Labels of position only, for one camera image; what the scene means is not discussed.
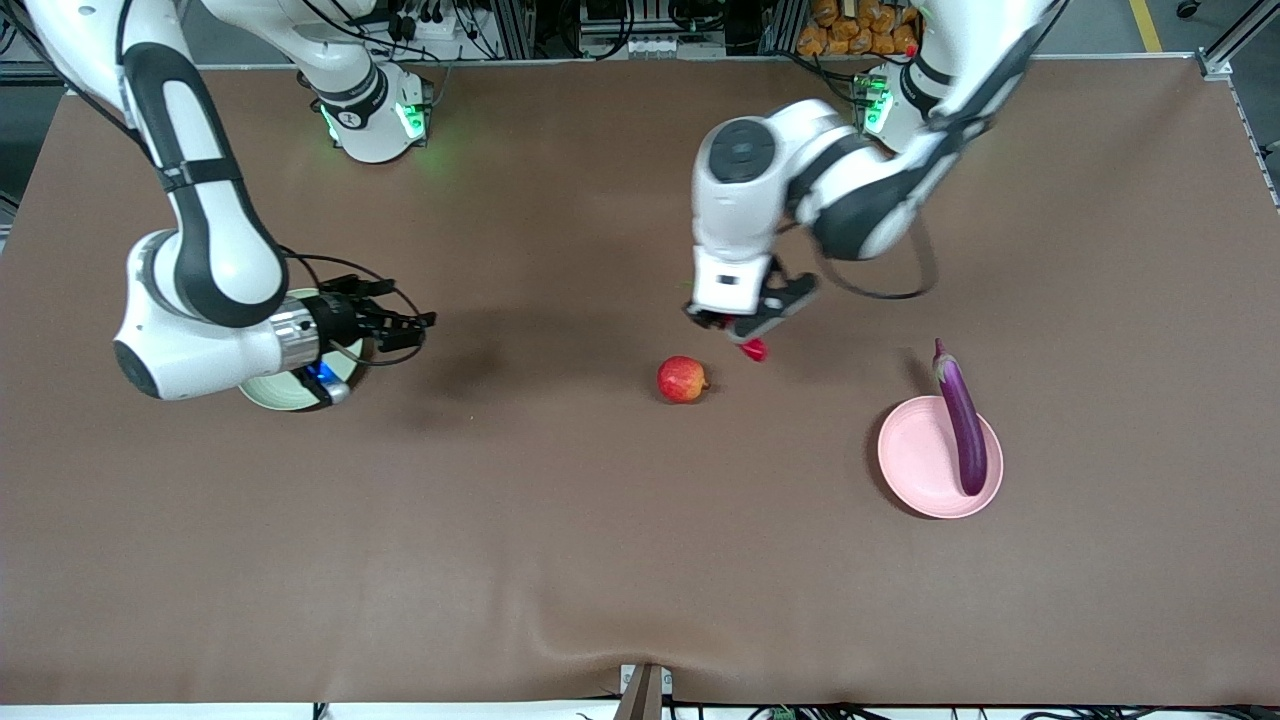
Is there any orange objects pile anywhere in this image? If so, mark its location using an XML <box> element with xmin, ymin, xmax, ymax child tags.
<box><xmin>797</xmin><ymin>0</ymin><xmax>921</xmax><ymax>58</ymax></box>

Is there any brown table cloth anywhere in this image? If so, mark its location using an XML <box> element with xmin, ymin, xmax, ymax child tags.
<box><xmin>0</xmin><ymin>55</ymin><xmax>1280</xmax><ymax>706</ymax></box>

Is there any red chili pepper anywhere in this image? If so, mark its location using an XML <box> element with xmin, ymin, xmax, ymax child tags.
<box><xmin>720</xmin><ymin>315</ymin><xmax>771</xmax><ymax>363</ymax></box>

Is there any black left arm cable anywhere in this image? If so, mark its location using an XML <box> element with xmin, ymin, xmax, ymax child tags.
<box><xmin>808</xmin><ymin>215</ymin><xmax>941</xmax><ymax>302</ymax></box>

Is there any red yellow apple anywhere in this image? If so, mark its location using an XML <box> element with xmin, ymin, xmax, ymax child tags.
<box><xmin>656</xmin><ymin>355</ymin><xmax>712</xmax><ymax>405</ymax></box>

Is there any white power strip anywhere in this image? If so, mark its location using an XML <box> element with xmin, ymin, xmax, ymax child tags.
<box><xmin>385</xmin><ymin>0</ymin><xmax>483</xmax><ymax>46</ymax></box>

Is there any pink round plate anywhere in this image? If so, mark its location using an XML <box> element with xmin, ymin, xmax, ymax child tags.
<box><xmin>877</xmin><ymin>395</ymin><xmax>1005</xmax><ymax>520</ymax></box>

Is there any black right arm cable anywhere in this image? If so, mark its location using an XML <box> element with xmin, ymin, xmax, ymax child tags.
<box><xmin>280</xmin><ymin>248</ymin><xmax>429</xmax><ymax>369</ymax></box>

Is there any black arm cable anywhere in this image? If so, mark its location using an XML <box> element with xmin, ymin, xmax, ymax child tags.
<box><xmin>808</xmin><ymin>215</ymin><xmax>941</xmax><ymax>302</ymax></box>
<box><xmin>280</xmin><ymin>248</ymin><xmax>429</xmax><ymax>369</ymax></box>

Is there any aluminium frame post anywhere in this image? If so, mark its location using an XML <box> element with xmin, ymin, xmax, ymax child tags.
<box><xmin>1195</xmin><ymin>0</ymin><xmax>1280</xmax><ymax>79</ymax></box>

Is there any metal table clamp bracket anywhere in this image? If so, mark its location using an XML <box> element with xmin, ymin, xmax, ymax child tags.
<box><xmin>612</xmin><ymin>662</ymin><xmax>676</xmax><ymax>720</ymax></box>

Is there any purple eggplant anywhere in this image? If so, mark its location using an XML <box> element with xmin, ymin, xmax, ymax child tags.
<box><xmin>932</xmin><ymin>338</ymin><xmax>990</xmax><ymax>498</ymax></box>

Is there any pale green round plate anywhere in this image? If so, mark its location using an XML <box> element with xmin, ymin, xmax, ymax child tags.
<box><xmin>237</xmin><ymin>288</ymin><xmax>378</xmax><ymax>413</ymax></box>

